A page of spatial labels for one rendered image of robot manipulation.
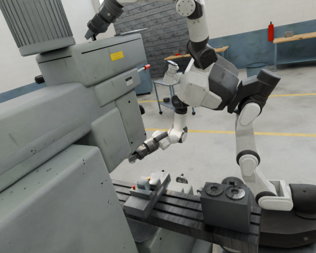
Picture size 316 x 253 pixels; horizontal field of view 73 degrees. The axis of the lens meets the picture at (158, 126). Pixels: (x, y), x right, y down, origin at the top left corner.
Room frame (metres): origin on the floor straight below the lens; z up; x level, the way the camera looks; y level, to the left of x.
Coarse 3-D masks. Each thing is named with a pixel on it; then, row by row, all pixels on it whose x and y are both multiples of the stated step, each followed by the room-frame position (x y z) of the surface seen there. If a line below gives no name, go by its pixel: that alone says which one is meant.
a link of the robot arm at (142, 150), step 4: (148, 140) 1.18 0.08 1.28; (144, 144) 1.16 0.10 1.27; (148, 144) 1.15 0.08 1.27; (152, 144) 1.15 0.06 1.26; (140, 148) 1.14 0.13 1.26; (144, 148) 1.12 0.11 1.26; (148, 148) 1.13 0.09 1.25; (152, 148) 1.14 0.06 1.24; (136, 152) 1.10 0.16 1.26; (140, 152) 1.09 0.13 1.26; (144, 152) 1.11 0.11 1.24; (148, 152) 1.14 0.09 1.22; (152, 152) 1.15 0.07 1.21; (140, 156) 1.07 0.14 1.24; (144, 156) 1.11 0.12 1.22; (140, 160) 1.08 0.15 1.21
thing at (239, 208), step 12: (204, 192) 0.83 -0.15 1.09; (216, 192) 0.80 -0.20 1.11; (228, 192) 0.78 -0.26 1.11; (240, 192) 0.76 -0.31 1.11; (204, 204) 0.80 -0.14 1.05; (216, 204) 0.77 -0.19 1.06; (228, 204) 0.74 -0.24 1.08; (240, 204) 0.71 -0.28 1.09; (204, 216) 0.81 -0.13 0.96; (216, 216) 0.77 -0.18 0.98; (228, 216) 0.74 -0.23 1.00; (240, 216) 0.71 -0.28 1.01; (228, 228) 0.74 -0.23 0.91; (240, 228) 0.71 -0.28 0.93
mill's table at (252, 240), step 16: (128, 192) 1.20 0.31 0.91; (176, 192) 1.09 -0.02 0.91; (160, 208) 0.99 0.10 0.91; (176, 208) 0.96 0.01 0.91; (192, 208) 0.93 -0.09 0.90; (256, 208) 0.83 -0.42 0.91; (160, 224) 0.92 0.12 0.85; (176, 224) 0.86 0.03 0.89; (192, 224) 0.82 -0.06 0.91; (208, 224) 0.80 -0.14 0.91; (256, 224) 0.74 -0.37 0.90; (208, 240) 0.76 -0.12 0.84; (224, 240) 0.71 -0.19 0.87; (240, 240) 0.67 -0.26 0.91; (256, 240) 0.66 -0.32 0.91
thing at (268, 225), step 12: (228, 180) 1.42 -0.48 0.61; (300, 192) 1.01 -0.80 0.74; (312, 192) 0.99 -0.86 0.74; (252, 204) 1.16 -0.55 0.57; (300, 204) 0.98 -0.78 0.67; (312, 204) 0.96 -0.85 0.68; (264, 216) 1.04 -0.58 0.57; (276, 216) 1.02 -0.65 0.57; (288, 216) 1.00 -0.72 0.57; (300, 216) 0.96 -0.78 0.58; (312, 216) 0.94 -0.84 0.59; (264, 228) 0.95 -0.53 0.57; (276, 228) 0.93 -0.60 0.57; (288, 228) 0.91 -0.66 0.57; (300, 228) 0.89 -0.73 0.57; (312, 228) 0.88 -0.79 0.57; (264, 240) 0.93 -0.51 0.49; (276, 240) 0.90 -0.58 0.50; (288, 240) 0.88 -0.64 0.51; (300, 240) 0.87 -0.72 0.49; (312, 240) 0.87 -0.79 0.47
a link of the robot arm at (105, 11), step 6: (102, 6) 1.03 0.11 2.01; (102, 12) 1.03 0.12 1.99; (108, 12) 1.02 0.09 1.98; (96, 18) 1.04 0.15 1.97; (102, 18) 1.05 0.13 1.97; (108, 18) 1.03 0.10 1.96; (114, 18) 1.04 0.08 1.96; (90, 24) 1.04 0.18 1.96; (96, 24) 1.05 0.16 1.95; (102, 24) 1.04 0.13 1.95; (108, 24) 1.09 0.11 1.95; (96, 30) 1.04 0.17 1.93; (102, 30) 1.08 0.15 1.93
